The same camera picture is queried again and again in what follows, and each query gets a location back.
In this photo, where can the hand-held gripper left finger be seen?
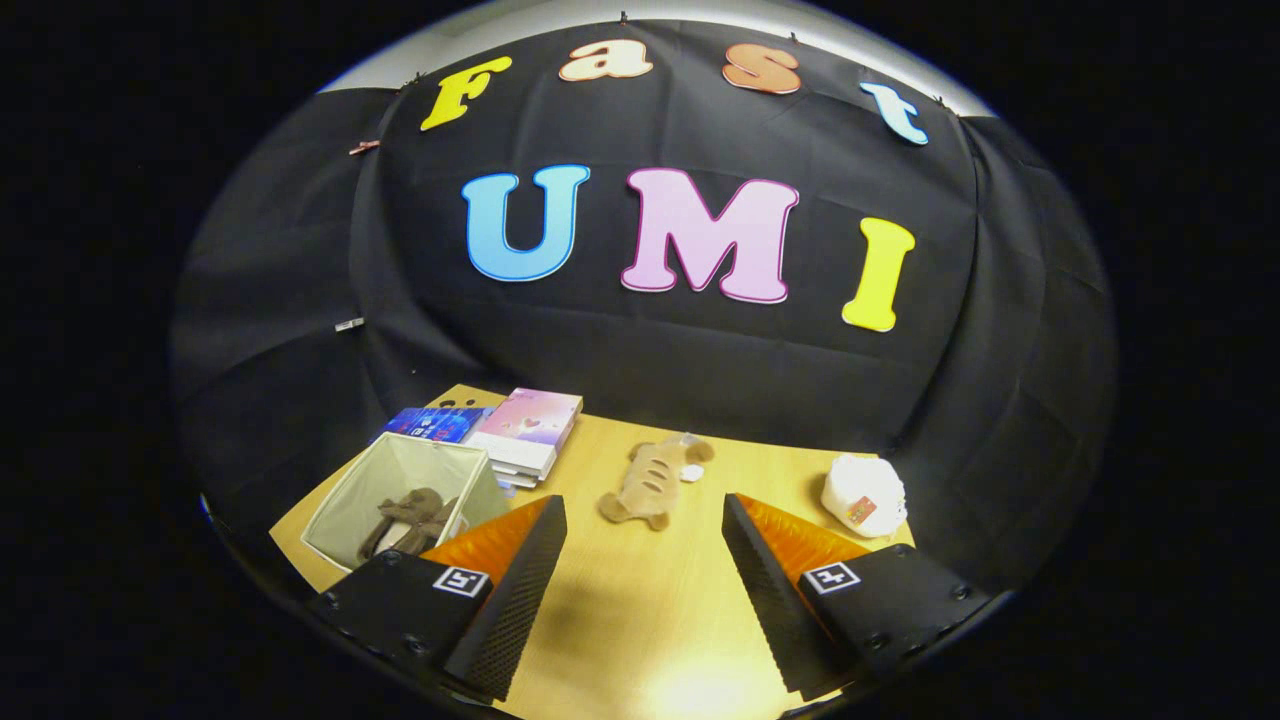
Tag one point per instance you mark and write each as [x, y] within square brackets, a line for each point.
[510, 600]

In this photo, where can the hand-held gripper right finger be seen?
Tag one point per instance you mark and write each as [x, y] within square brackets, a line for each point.
[775, 610]

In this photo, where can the black backdrop cloth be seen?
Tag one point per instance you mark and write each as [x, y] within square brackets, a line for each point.
[640, 350]

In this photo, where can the blue book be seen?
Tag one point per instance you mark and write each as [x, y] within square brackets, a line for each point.
[435, 423]

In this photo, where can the grey-green fabric storage box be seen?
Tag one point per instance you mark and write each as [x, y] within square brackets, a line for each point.
[340, 510]

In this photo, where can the pink book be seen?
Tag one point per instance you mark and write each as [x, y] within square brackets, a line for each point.
[535, 415]

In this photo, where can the red clothespin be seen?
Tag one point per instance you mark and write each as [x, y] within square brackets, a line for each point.
[364, 147]

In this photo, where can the bread-shaped plush toy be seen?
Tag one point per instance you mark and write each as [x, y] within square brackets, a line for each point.
[650, 480]

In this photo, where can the white plush toy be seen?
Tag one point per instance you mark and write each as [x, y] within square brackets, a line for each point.
[860, 490]

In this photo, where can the brown fuzzy shoe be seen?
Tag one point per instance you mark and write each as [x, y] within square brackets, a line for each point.
[410, 502]
[437, 527]

